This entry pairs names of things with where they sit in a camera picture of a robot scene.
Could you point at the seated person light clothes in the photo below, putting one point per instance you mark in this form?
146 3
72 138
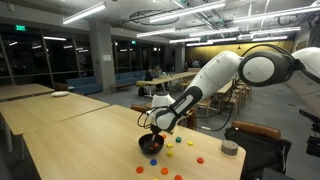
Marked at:
157 71

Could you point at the black bowl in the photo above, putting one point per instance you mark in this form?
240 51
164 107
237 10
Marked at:
144 150

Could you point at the black camera on tripod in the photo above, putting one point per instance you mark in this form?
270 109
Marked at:
313 145

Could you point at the grey duct tape roll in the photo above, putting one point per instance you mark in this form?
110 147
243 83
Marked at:
229 149

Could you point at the seated person dark clothes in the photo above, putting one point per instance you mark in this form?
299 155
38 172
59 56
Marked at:
149 76

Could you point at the ceiling light strip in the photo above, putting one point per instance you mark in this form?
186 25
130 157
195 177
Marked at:
266 15
185 40
155 32
83 12
186 11

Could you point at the long wooden table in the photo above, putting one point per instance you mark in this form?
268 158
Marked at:
226 88
163 80

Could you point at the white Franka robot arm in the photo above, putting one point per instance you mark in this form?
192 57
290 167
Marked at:
213 76

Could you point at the green cube block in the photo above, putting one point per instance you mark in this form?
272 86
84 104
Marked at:
178 139

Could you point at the round yellow block with hole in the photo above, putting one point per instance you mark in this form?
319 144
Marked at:
190 143

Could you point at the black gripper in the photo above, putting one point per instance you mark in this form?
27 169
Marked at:
154 128

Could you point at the blue sofa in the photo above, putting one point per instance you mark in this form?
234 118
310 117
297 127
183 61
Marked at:
83 86
128 77

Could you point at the wooden bench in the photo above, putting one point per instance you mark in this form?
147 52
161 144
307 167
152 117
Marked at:
120 85

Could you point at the black backpack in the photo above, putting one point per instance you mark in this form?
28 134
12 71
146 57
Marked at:
141 91

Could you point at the concrete pillar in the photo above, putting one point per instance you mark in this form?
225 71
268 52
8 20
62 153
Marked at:
101 43

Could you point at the light wooden table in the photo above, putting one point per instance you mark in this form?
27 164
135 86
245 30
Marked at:
43 111
23 90

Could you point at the white paper notice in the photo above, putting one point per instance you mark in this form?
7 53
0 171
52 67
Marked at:
107 57

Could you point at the white plate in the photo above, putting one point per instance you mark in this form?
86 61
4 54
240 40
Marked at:
60 94

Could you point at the wooden chair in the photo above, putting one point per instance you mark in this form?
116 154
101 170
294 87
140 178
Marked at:
205 101

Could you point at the open cardboard box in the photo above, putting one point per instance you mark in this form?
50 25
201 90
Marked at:
149 104

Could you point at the green exit sign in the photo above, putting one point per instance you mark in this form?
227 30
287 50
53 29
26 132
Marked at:
20 28
133 42

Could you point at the wooden block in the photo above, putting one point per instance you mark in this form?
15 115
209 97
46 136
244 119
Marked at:
170 131

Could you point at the round blue block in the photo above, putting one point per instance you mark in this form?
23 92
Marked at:
153 162

